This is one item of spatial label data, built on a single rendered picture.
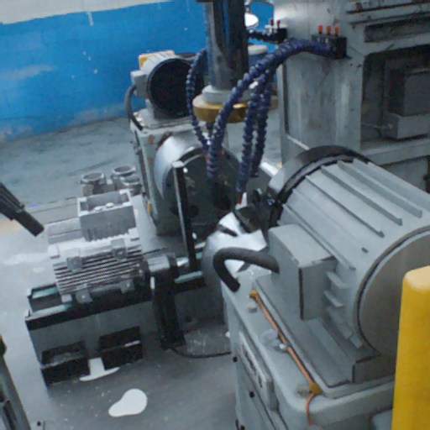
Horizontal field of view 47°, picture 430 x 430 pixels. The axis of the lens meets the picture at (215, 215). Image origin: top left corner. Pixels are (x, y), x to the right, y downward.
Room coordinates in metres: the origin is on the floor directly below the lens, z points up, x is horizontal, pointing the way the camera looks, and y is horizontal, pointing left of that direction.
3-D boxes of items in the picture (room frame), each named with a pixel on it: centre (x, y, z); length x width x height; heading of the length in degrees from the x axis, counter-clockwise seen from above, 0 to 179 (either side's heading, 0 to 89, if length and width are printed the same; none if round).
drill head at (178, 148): (1.45, 0.05, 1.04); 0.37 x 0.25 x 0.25; 13
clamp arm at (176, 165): (0.94, 0.06, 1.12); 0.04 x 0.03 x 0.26; 103
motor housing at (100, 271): (1.03, 0.29, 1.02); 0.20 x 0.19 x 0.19; 103
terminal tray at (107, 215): (1.04, 0.25, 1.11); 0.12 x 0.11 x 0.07; 103
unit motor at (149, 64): (1.72, 0.15, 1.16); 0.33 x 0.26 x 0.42; 13
